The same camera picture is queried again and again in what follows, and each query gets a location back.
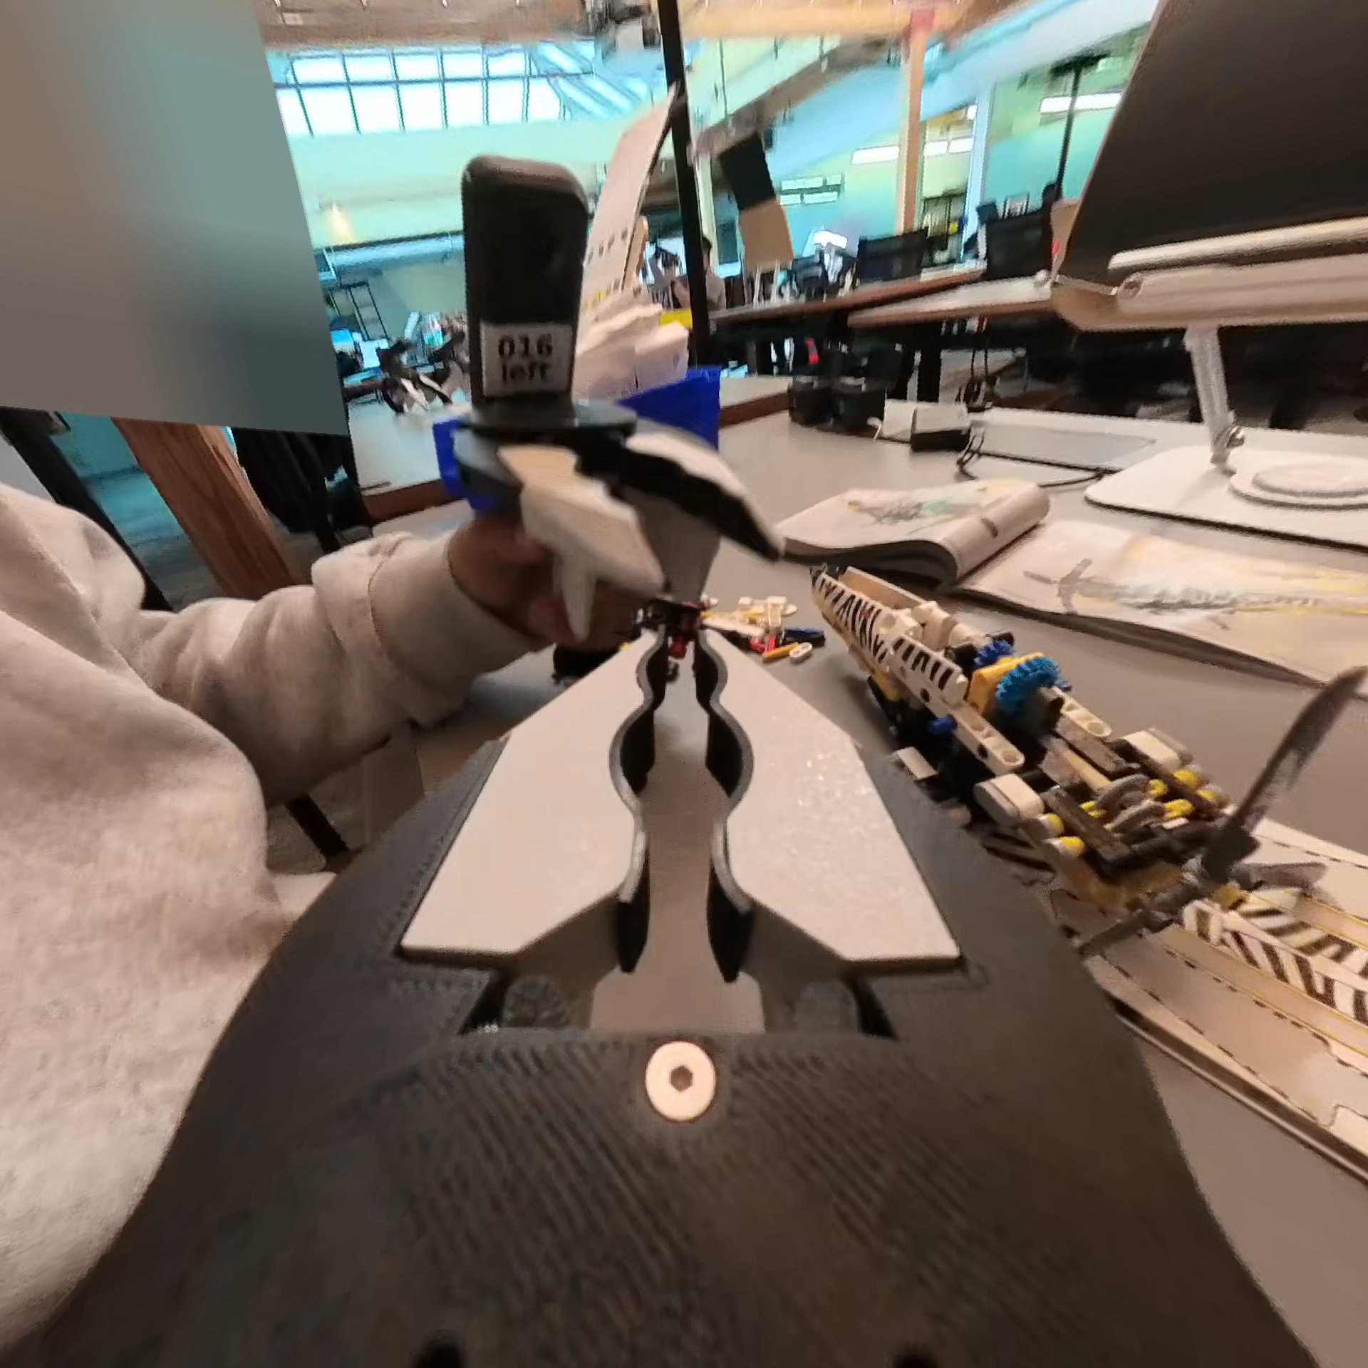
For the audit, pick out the grey desk panel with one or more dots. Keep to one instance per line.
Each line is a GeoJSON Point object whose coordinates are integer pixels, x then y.
{"type": "Point", "coordinates": [1069, 447]}

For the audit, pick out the wooden diagonal beam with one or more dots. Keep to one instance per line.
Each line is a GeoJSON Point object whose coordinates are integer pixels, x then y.
{"type": "Point", "coordinates": [204, 502]}

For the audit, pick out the black box device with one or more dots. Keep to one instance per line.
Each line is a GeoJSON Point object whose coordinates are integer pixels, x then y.
{"type": "Point", "coordinates": [812, 400]}
{"type": "Point", "coordinates": [860, 404]}

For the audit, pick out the blue plastic bin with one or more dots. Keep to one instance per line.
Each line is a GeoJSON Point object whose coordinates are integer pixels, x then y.
{"type": "Point", "coordinates": [684, 405]}

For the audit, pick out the zebra striped sticker sheet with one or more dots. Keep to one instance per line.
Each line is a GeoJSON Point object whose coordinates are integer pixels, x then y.
{"type": "Point", "coordinates": [1283, 1026]}

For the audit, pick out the white monitor stand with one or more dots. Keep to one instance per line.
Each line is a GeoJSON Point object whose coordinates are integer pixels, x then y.
{"type": "Point", "coordinates": [1175, 485]}

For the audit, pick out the background office desk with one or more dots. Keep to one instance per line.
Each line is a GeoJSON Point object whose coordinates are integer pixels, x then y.
{"type": "Point", "coordinates": [876, 294]}

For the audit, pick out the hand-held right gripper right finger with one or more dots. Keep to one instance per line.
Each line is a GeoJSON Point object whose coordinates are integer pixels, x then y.
{"type": "Point", "coordinates": [833, 855]}

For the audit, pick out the zebra striped lego helicopter model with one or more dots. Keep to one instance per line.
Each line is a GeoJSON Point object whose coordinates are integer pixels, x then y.
{"type": "Point", "coordinates": [941, 662]}

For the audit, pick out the pile of loose lego pieces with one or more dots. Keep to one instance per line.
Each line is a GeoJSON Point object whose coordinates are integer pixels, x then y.
{"type": "Point", "coordinates": [764, 631]}

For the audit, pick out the person's left hand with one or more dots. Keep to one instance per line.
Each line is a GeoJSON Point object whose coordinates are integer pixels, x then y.
{"type": "Point", "coordinates": [503, 583]}

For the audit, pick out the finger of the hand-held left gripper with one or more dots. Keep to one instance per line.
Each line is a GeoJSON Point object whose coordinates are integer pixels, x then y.
{"type": "Point", "coordinates": [705, 485]}
{"type": "Point", "coordinates": [588, 523]}

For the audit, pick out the black power adapter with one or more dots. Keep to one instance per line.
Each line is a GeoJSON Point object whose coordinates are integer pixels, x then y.
{"type": "Point", "coordinates": [938, 425]}

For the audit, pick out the small black red lego piece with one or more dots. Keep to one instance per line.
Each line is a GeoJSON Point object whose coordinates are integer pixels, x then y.
{"type": "Point", "coordinates": [675, 631]}

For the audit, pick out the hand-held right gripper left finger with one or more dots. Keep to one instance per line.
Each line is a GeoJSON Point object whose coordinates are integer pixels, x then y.
{"type": "Point", "coordinates": [524, 855]}

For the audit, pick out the person's left forearm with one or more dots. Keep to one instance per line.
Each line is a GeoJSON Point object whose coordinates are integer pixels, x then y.
{"type": "Point", "coordinates": [375, 641]}

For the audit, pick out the open lego instruction booklet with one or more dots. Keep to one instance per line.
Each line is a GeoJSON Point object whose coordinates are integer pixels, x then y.
{"type": "Point", "coordinates": [1175, 598]}

